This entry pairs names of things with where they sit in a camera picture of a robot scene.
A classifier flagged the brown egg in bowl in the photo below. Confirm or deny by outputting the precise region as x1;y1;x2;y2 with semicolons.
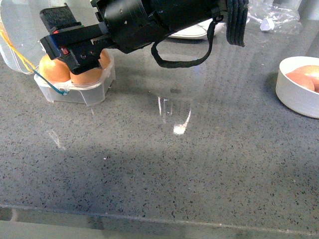
286;65;319;93

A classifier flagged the black sleeved cable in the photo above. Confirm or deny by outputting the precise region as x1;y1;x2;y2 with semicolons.
151;14;224;69

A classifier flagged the clear plastic egg box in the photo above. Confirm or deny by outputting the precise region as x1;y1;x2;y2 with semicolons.
0;0;116;106

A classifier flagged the crumpled clear plastic bag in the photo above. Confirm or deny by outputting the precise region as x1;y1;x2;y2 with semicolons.
247;0;303;35

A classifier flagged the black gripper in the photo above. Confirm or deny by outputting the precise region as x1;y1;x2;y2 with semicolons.
40;5;117;75

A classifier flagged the white round bowl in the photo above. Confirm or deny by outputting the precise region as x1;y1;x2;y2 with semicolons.
276;56;319;119

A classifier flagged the yellow and blue string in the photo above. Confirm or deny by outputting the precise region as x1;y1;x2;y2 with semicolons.
0;23;69;96

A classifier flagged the brown egg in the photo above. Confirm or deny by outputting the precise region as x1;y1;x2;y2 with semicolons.
39;54;70;82
70;68;103;85
286;65;319;93
99;49;111;70

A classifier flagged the white soy milk maker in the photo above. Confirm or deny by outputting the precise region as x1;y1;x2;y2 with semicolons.
169;19;229;40

